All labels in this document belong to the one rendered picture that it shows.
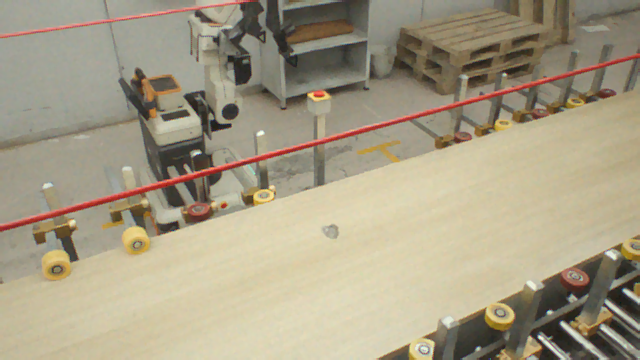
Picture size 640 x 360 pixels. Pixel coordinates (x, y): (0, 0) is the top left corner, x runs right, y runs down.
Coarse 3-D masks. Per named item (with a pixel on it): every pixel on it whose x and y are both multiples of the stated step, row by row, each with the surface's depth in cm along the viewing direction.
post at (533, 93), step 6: (540, 66) 264; (534, 72) 267; (540, 72) 265; (534, 78) 268; (540, 78) 267; (534, 90) 270; (528, 96) 274; (534, 96) 272; (528, 102) 275; (534, 102) 275; (528, 108) 276; (534, 108) 277
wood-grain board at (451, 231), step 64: (512, 128) 254; (576, 128) 253; (320, 192) 210; (384, 192) 210; (448, 192) 210; (512, 192) 210; (576, 192) 210; (128, 256) 180; (192, 256) 180; (256, 256) 180; (320, 256) 180; (384, 256) 180; (448, 256) 180; (512, 256) 180; (576, 256) 179; (0, 320) 157; (64, 320) 157; (128, 320) 157; (192, 320) 157; (256, 320) 157; (320, 320) 157; (384, 320) 157
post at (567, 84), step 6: (576, 54) 272; (570, 60) 276; (576, 60) 274; (570, 66) 276; (576, 66) 276; (564, 78) 282; (570, 78) 279; (564, 84) 283; (570, 84) 282; (564, 90) 284; (570, 90) 284; (564, 96) 285; (564, 102) 287
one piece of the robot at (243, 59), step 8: (240, 48) 303; (232, 56) 316; (240, 56) 292; (248, 56) 293; (232, 64) 292; (240, 64) 293; (248, 64) 296; (240, 72) 296; (248, 72) 298; (240, 80) 298; (248, 80) 300
